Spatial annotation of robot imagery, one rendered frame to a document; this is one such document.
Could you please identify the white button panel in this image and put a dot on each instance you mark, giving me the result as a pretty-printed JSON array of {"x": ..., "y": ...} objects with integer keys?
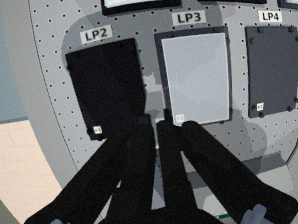
[{"x": 271, "y": 170}]

